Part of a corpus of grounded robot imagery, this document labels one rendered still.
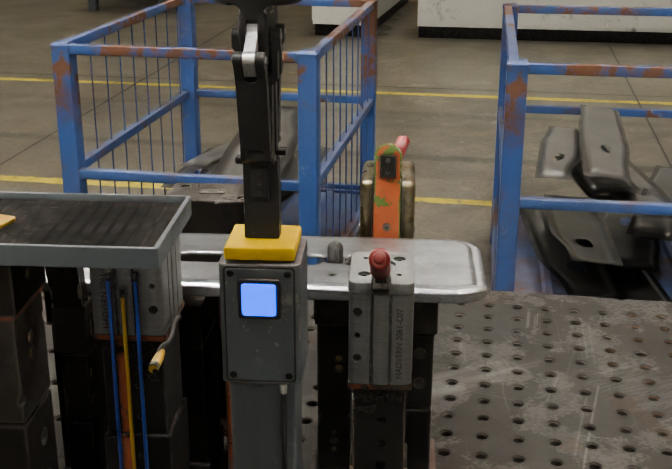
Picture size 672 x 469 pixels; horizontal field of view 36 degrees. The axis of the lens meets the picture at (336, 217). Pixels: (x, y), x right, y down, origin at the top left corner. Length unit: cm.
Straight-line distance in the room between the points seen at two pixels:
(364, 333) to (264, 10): 39
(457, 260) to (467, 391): 37
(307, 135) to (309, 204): 21
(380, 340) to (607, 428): 55
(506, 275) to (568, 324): 117
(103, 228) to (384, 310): 31
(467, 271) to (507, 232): 172
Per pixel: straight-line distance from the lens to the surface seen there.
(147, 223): 91
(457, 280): 120
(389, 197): 135
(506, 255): 296
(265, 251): 86
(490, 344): 174
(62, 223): 93
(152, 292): 106
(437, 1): 893
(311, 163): 298
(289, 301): 87
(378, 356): 107
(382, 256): 90
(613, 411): 158
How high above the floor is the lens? 146
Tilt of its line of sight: 19 degrees down
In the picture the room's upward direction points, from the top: straight up
